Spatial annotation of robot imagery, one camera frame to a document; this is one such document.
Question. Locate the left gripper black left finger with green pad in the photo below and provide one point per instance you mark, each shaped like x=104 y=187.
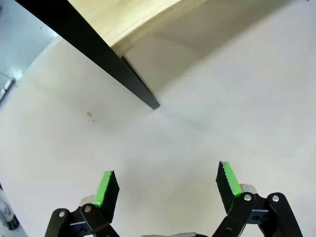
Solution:
x=108 y=192

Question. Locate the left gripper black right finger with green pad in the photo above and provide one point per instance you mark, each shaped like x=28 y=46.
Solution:
x=225 y=187

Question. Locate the two-tier wood shelf black frame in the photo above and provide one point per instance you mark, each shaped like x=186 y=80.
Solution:
x=98 y=47

